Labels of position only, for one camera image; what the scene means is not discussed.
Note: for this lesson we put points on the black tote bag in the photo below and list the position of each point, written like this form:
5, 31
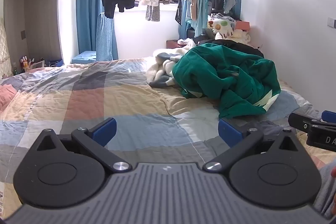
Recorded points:
179, 14

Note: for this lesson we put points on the person's grey clothing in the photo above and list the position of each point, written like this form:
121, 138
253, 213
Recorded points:
325, 187

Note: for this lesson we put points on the white grey fleece blanket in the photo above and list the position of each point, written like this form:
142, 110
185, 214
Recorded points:
157, 74

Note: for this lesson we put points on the striped hanging socks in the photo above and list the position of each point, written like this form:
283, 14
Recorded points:
153, 12

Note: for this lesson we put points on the dark red storage box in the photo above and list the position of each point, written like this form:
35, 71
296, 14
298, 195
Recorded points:
174, 49

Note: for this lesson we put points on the bedside bottles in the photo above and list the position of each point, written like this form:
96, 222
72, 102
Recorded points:
26, 64

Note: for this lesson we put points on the green hoodie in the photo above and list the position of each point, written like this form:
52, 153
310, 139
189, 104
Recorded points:
236, 69

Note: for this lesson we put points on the patchwork quilt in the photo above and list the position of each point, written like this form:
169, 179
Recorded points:
105, 98

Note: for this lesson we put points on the teal hanging garment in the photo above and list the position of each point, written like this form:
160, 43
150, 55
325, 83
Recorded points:
200, 22

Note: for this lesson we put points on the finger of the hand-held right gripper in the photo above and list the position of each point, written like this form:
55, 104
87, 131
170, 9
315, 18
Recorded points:
302, 121
329, 116

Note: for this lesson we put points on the grey wall panel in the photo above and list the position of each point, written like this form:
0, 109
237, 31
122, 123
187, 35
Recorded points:
23, 34

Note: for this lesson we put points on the pink box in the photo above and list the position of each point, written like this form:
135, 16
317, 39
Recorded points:
242, 26

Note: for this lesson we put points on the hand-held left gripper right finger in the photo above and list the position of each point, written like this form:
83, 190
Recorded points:
228, 132

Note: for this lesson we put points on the quilted headboard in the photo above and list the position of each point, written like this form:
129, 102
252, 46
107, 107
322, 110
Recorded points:
4, 56

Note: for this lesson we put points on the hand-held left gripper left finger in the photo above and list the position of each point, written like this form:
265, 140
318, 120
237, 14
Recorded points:
105, 131

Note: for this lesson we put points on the pink pillow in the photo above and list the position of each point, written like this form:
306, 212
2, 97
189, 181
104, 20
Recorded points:
6, 98

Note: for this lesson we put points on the cream plush blanket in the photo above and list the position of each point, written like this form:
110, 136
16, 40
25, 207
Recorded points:
239, 35

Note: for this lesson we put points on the blue curtain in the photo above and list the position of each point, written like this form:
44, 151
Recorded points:
85, 19

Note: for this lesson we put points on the blue striped cloth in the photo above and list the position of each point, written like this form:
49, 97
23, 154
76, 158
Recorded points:
105, 37

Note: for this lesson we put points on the white wardrobe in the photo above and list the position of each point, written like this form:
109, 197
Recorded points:
67, 24

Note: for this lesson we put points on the black puffer jacket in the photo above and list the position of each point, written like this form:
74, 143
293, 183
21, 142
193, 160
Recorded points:
246, 49

